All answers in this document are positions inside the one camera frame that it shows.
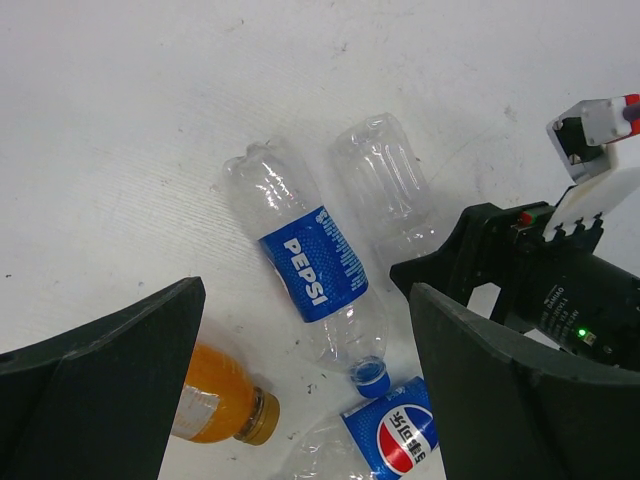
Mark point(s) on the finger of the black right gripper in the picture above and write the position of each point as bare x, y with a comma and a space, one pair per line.
450, 270

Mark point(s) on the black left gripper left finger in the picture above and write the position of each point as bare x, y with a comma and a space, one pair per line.
98, 401

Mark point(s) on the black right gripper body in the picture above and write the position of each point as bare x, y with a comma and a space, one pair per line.
557, 285

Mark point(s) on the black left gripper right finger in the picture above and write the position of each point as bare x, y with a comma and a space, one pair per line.
509, 407

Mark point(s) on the large Pepsi bottle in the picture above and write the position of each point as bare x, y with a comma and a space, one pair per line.
384, 438

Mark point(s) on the small Pepsi bottle blue cap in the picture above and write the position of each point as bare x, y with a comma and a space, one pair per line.
279, 206

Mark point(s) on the orange juice bottle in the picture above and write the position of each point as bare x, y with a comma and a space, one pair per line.
219, 401

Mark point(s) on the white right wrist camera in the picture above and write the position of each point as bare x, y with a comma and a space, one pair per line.
598, 144

